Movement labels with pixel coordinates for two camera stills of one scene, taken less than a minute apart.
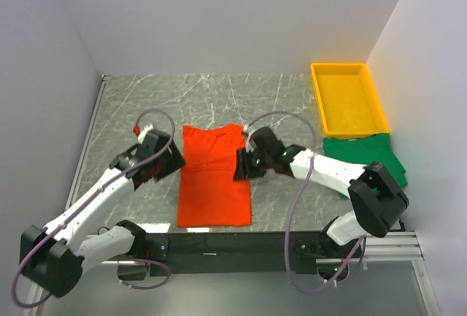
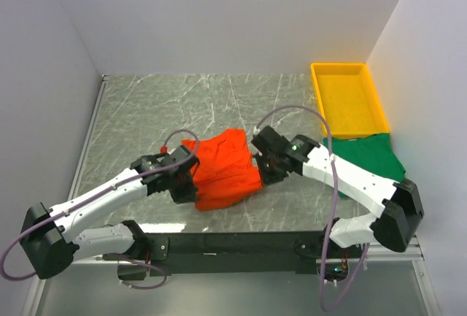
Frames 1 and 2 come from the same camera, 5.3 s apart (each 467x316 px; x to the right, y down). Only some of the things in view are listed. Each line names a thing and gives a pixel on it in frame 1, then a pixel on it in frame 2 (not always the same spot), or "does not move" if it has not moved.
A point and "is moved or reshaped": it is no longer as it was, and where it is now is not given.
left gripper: [175, 162] -> [187, 195]
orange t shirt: [209, 195] is moved or reshaped
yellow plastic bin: [349, 101] does not move
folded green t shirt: [364, 150] does not move
